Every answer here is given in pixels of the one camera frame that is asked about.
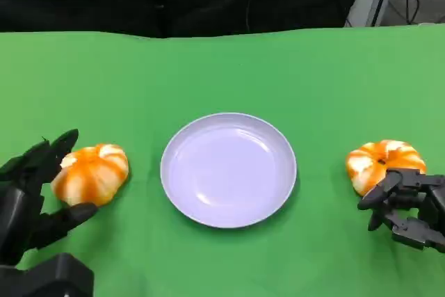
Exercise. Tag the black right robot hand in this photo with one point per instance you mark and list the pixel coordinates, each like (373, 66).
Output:
(431, 206)

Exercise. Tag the orange white toy bread roll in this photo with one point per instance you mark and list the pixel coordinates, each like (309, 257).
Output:
(94, 175)
(375, 161)

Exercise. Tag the lilac plate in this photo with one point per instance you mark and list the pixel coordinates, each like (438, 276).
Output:
(226, 172)

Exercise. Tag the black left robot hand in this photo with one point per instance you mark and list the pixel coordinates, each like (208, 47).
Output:
(17, 206)

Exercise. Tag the green table cloth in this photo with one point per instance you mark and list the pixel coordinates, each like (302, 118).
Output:
(222, 78)

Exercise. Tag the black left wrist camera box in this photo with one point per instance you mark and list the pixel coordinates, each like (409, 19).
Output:
(52, 276)

